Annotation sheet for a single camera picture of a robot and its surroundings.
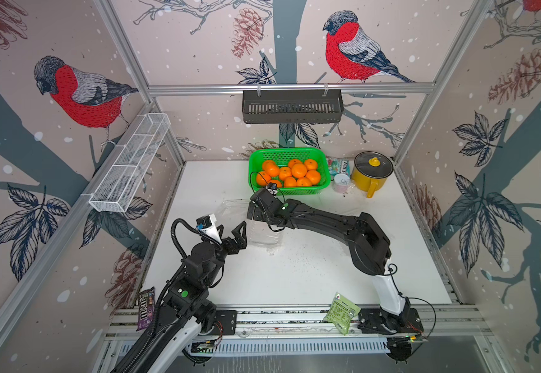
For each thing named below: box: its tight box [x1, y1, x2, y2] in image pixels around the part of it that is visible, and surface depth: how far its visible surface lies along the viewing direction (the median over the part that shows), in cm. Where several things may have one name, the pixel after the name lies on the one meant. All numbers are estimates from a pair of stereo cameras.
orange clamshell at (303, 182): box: [296, 177, 312, 187], surface depth 106 cm
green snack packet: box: [326, 157, 351, 177], surface depth 117 cm
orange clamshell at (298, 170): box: [290, 162, 308, 178], surface depth 109 cm
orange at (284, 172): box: [279, 166, 292, 181], surface depth 111 cm
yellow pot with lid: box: [350, 150, 395, 199], surface depth 104 cm
